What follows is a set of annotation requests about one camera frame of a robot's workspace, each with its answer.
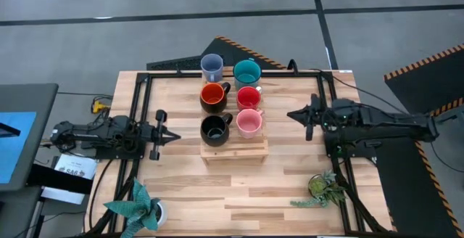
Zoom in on yellow plug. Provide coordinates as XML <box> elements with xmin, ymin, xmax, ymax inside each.
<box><xmin>91</xmin><ymin>99</ymin><xmax>110</xmax><ymax>115</ymax></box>

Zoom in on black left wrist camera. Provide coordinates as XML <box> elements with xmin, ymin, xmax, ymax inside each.
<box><xmin>108</xmin><ymin>115</ymin><xmax>136</xmax><ymax>134</ymax></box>

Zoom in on red bowls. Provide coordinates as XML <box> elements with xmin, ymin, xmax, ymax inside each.
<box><xmin>236</xmin><ymin>86</ymin><xmax>264</xmax><ymax>112</ymax></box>

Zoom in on teal-leaved plant in white pot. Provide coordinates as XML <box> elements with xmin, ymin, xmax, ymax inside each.
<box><xmin>103</xmin><ymin>178</ymin><xmax>169</xmax><ymax>238</ymax></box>

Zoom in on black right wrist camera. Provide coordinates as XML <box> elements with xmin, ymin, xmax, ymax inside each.
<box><xmin>331</xmin><ymin>98</ymin><xmax>360</xmax><ymax>121</ymax></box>

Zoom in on grey side table blue sheet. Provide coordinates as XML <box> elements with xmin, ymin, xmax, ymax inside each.
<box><xmin>0</xmin><ymin>83</ymin><xmax>59</xmax><ymax>192</ymax></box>

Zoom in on black mug with orange inside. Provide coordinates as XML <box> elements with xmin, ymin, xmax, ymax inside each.
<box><xmin>199</xmin><ymin>81</ymin><xmax>232</xmax><ymax>115</ymax></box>

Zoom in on pink mug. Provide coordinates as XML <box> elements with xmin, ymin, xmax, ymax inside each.
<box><xmin>235</xmin><ymin>108</ymin><xmax>265</xmax><ymax>140</ymax></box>

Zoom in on slatted wooden rack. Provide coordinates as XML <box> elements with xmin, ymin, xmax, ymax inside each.
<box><xmin>199</xmin><ymin>67</ymin><xmax>270</xmax><ymax>167</ymax></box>

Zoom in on black table frame rails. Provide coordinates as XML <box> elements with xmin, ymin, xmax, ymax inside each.
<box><xmin>85</xmin><ymin>69</ymin><xmax>393</xmax><ymax>237</ymax></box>

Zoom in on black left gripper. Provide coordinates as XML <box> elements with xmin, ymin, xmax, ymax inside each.
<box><xmin>144</xmin><ymin>109</ymin><xmax>182</xmax><ymax>161</ymax></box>

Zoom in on teal mug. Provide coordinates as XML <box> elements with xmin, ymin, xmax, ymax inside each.
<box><xmin>232</xmin><ymin>59</ymin><xmax>263</xmax><ymax>91</ymax></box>

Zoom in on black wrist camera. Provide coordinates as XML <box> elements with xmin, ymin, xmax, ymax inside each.
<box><xmin>108</xmin><ymin>115</ymin><xmax>136</xmax><ymax>134</ymax></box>
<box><xmin>331</xmin><ymin>98</ymin><xmax>360</xmax><ymax>121</ymax></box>

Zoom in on black hazard-striped floor mat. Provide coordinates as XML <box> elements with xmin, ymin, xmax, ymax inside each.
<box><xmin>384</xmin><ymin>44</ymin><xmax>464</xmax><ymax>118</ymax></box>
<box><xmin>373</xmin><ymin>139</ymin><xmax>464</xmax><ymax>238</ymax></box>

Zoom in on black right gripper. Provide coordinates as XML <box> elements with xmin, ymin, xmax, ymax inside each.
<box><xmin>286</xmin><ymin>93</ymin><xmax>333</xmax><ymax>142</ymax></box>

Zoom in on grey-blue mug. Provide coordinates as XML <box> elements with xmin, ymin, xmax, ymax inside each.
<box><xmin>200</xmin><ymin>53</ymin><xmax>225</xmax><ymax>83</ymax></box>

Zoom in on white paper label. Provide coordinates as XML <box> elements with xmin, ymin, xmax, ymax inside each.
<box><xmin>54</xmin><ymin>153</ymin><xmax>99</xmax><ymax>181</ymax></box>

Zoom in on green succulent plant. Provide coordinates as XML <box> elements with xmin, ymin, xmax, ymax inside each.
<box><xmin>289</xmin><ymin>170</ymin><xmax>347</xmax><ymax>209</ymax></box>

